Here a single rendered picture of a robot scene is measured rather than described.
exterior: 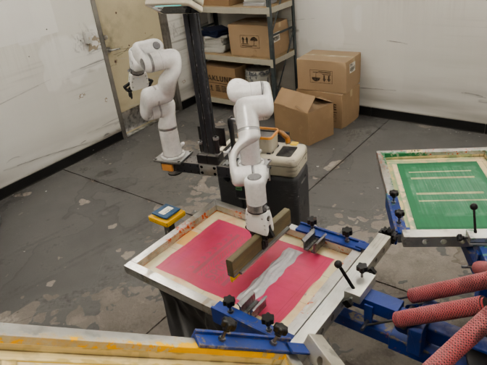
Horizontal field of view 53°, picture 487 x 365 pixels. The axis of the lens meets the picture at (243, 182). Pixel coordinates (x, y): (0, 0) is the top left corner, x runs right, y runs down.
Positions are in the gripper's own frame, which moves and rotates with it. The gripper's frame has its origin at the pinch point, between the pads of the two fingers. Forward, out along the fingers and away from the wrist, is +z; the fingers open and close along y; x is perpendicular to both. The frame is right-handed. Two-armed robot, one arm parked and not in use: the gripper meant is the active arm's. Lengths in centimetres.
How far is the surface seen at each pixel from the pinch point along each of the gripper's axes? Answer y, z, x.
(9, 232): 291, 112, -20
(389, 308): -53, 5, 3
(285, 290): -13.9, 13.8, 5.4
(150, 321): 106, 110, -12
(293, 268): -9.3, 13.9, -6.9
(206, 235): 36.5, 14.3, -7.1
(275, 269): -4.0, 13.4, -2.1
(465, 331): -78, -13, 18
